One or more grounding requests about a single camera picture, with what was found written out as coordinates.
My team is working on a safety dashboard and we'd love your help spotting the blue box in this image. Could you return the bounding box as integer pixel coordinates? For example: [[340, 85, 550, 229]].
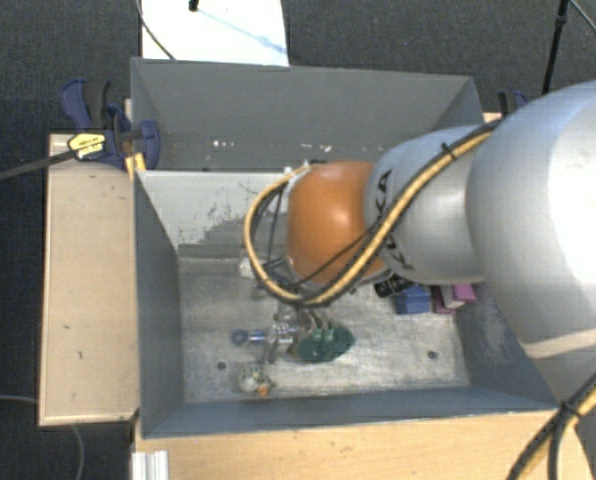
[[393, 284, 430, 316]]

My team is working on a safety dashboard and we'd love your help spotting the grey metal bin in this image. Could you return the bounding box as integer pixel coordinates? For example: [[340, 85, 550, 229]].
[[129, 56, 562, 440]]

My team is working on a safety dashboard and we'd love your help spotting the black box with white print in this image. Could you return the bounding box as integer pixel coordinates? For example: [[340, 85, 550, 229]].
[[373, 273, 413, 299]]

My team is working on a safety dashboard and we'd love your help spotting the purple box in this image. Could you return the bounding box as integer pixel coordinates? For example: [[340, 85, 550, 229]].
[[430, 282, 478, 315]]

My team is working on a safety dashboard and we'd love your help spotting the pale wood board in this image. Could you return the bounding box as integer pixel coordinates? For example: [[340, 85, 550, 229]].
[[37, 133, 142, 427]]

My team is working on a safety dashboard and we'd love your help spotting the small white toy animal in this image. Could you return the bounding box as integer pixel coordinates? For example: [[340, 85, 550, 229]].
[[237, 364, 275, 398]]

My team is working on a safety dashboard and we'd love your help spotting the dark green oval object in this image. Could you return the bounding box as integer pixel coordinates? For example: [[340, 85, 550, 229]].
[[296, 324, 355, 365]]

